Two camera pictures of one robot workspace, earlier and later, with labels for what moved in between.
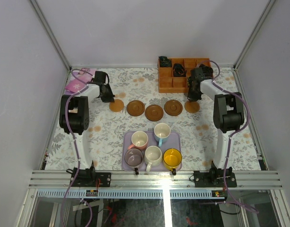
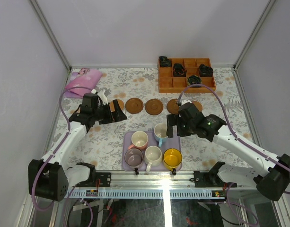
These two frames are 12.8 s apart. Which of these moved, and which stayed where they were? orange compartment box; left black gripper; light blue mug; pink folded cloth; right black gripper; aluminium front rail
Moved: left black gripper; right black gripper
Stayed: pink folded cloth; light blue mug; orange compartment box; aluminium front rail
